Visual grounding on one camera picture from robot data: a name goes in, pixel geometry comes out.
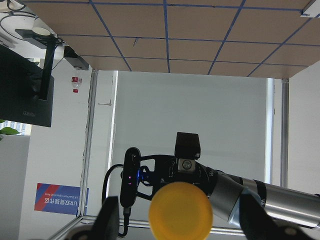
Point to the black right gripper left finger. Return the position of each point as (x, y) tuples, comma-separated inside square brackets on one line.
[(106, 226)]

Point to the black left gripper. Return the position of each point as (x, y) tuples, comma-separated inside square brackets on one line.
[(183, 166)]

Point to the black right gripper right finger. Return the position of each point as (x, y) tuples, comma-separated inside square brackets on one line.
[(256, 224)]

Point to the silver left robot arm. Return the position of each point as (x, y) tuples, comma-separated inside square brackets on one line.
[(279, 203)]

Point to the blue red sign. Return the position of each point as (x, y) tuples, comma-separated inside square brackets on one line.
[(60, 199)]

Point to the red label plastic bottle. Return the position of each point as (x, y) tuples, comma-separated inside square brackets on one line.
[(76, 80)]

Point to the black monitor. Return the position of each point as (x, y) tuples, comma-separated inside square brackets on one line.
[(25, 96)]

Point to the white paper cup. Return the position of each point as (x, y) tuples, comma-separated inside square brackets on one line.
[(41, 31)]

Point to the aluminium frame post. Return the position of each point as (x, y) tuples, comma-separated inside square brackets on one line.
[(88, 142)]

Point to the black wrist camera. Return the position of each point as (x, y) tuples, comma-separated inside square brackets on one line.
[(129, 183)]

